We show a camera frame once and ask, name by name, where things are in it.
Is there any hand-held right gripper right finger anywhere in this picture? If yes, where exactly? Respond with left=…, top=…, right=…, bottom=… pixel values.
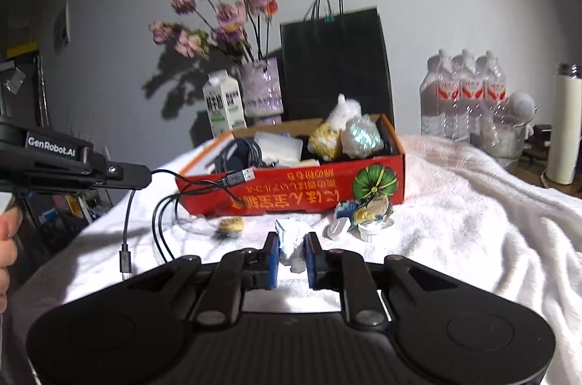
left=304, top=231, right=461, bottom=329

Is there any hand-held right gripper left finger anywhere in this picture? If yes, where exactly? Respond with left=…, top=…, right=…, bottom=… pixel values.
left=122, top=231, right=279, bottom=329

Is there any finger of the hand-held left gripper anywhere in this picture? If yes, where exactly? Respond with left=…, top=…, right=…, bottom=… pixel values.
left=93, top=161, right=152, bottom=190

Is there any white tissue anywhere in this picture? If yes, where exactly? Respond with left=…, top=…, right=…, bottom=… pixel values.
left=275, top=219, right=307, bottom=273

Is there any black usb cable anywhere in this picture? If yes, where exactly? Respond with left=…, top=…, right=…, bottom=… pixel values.
left=118, top=167, right=256, bottom=279

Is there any orange cardboard box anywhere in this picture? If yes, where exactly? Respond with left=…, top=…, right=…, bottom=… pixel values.
left=175, top=114, right=407, bottom=218

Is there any white plastic case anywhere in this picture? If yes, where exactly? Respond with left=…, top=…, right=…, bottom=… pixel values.
left=253, top=131, right=304, bottom=166

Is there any person's left hand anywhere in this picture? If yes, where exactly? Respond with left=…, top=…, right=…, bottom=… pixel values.
left=0, top=207, right=22, bottom=314

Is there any small white round cap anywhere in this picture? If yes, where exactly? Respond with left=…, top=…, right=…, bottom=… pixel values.
left=323, top=218, right=350, bottom=239

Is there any small white cup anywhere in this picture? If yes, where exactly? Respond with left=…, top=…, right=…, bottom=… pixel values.
left=356, top=219, right=394, bottom=241

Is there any crumpled printed wrapper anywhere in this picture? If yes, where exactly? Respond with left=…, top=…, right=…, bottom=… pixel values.
left=334, top=192, right=394, bottom=227

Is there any yellow white knitted item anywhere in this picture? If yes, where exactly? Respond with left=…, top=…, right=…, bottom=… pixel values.
left=308, top=122, right=344, bottom=162

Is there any white milk carton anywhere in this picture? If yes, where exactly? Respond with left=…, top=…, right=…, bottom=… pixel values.
left=203, top=70, right=248, bottom=139

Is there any iridescent crumpled foil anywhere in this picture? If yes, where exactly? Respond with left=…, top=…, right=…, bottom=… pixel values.
left=341, top=115, right=385, bottom=160

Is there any white fluffy blanket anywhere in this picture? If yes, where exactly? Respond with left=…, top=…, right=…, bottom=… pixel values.
left=9, top=134, right=582, bottom=385

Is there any black paper bag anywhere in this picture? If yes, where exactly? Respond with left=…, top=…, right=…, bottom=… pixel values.
left=279, top=0, right=394, bottom=127

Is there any pack of water bottles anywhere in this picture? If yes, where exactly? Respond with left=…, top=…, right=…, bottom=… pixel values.
left=419, top=48, right=508, bottom=141

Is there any clear glass jar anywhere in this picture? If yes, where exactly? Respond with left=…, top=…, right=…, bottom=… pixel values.
left=477, top=112, right=530, bottom=160

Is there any white thermos bottle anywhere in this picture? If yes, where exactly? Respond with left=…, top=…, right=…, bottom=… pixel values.
left=546, top=63, right=582, bottom=186

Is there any coiled black cable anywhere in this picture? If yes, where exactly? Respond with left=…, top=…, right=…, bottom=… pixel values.
left=217, top=138, right=274, bottom=175

